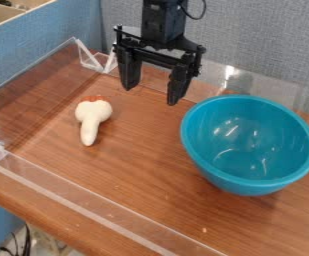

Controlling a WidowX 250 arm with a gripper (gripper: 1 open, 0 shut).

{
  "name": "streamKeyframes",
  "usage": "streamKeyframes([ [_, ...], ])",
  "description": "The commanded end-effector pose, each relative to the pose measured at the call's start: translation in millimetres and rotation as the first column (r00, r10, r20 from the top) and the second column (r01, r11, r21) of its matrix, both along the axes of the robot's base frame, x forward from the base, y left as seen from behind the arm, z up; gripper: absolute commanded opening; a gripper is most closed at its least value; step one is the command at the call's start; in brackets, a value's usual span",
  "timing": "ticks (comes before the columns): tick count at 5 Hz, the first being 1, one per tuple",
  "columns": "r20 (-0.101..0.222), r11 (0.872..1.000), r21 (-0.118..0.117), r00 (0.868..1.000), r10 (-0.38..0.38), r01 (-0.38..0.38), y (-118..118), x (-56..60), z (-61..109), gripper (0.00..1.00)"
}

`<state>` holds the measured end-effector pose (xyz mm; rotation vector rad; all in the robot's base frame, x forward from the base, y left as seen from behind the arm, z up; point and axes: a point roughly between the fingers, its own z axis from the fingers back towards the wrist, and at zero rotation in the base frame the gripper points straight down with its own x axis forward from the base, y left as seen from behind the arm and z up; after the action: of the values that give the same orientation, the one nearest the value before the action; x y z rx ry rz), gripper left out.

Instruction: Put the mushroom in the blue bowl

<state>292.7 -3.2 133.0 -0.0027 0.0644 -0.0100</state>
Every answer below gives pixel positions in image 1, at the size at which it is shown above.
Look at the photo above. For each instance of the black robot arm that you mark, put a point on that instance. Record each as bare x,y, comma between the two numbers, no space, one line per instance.
161,45

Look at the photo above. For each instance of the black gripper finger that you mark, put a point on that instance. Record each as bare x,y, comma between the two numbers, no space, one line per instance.
178,84
129,67

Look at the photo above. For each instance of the clear acrylic barrier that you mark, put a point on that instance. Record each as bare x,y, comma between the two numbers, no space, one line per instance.
126,175

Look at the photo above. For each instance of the white toy mushroom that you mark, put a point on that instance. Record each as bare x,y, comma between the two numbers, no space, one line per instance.
93,111

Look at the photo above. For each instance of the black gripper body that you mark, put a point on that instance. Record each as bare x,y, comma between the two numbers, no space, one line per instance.
158,42

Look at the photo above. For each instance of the wooden shelf box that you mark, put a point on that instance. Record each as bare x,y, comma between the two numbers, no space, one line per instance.
15,8

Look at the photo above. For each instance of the blue plastic bowl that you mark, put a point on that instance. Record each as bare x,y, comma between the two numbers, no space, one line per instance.
248,143

